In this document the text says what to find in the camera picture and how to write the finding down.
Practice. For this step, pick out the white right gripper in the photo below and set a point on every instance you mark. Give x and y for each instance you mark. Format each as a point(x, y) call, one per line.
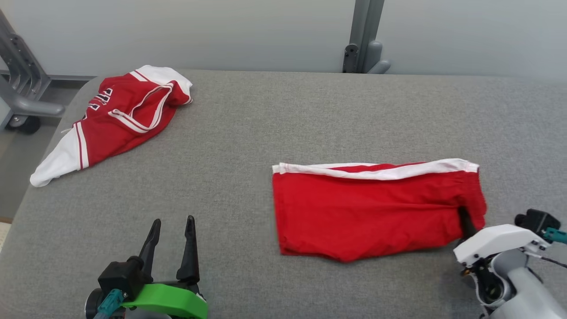
point(496, 239)

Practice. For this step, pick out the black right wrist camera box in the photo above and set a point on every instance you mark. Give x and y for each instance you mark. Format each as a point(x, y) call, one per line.
point(536, 220)

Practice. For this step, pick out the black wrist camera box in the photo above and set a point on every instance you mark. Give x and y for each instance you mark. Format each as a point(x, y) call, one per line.
point(122, 277)
point(536, 220)

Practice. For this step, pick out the red shorts with white trim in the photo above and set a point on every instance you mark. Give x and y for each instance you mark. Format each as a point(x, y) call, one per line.
point(367, 212)

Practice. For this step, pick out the black left wrist cylinder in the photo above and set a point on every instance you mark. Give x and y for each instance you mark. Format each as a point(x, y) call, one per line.
point(91, 305)

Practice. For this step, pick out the teal left camera connector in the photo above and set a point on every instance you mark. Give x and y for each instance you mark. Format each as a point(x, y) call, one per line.
point(108, 303)

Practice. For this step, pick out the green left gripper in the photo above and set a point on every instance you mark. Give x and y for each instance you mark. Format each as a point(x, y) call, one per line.
point(172, 299)

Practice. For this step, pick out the teal right camera connector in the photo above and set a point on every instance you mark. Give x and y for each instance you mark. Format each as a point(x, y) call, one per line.
point(557, 235)

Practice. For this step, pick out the teal camera connector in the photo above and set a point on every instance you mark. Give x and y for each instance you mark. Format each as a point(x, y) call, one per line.
point(108, 303)
point(557, 235)

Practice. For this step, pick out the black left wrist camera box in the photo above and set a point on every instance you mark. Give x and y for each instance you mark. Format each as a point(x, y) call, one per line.
point(122, 277)

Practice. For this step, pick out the grey metal frame with bracket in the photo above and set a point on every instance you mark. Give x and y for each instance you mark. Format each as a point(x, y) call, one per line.
point(31, 106)

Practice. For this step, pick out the red white numbered jersey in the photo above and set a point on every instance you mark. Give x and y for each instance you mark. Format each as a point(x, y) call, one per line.
point(119, 128)

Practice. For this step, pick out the grey metal post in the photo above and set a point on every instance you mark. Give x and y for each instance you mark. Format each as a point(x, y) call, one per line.
point(363, 26)

